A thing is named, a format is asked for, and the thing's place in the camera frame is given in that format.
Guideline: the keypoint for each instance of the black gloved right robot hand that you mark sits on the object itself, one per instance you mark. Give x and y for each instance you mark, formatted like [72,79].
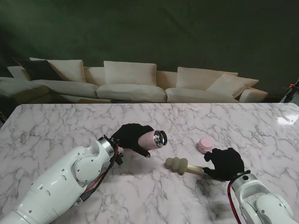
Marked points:
[226,164]

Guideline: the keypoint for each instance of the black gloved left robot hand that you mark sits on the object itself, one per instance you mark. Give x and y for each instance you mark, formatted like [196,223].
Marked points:
[128,137]

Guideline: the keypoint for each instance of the pink thermos bottle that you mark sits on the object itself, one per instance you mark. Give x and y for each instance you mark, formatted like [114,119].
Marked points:
[147,141]

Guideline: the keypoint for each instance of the pink thermos lid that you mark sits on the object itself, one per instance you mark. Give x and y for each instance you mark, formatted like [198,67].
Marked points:
[205,144]

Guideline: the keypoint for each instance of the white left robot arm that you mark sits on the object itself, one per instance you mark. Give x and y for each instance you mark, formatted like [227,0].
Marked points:
[56,184]

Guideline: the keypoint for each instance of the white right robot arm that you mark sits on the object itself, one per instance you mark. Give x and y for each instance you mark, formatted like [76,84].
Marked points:
[259,203]

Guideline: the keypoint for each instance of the cream fabric sofa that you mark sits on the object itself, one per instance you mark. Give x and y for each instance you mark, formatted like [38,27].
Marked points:
[130,92]

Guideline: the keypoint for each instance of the wide cream back cushion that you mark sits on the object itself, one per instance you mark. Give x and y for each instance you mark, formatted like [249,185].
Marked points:
[129,72]

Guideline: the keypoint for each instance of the tilted cream throw cushion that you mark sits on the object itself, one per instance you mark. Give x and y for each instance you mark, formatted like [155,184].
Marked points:
[233,85]

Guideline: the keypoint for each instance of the white device with orange part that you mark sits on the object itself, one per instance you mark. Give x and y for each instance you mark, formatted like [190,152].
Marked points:
[290,92]

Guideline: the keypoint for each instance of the dark brown cushion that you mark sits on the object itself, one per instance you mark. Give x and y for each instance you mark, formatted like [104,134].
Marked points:
[39,70]

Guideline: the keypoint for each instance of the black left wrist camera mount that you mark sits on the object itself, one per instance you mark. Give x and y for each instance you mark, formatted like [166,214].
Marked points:
[119,158]

